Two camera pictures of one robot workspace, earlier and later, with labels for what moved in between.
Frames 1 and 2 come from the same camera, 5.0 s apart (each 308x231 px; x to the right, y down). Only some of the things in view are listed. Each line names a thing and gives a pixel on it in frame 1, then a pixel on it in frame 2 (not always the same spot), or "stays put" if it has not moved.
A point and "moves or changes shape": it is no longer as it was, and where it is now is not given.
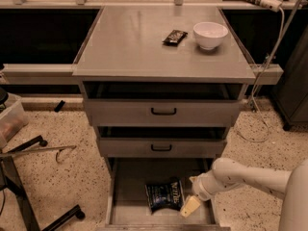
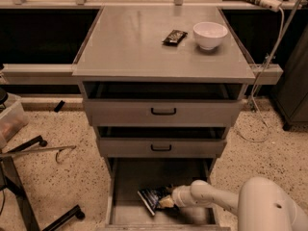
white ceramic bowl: x=208 y=35 stays put
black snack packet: x=174 y=38 stays put
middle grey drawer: x=163 y=141 stays put
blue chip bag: x=165 y=195 moves or changes shape
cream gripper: x=201 y=187 → x=177 y=197
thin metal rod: x=58 y=148 stays put
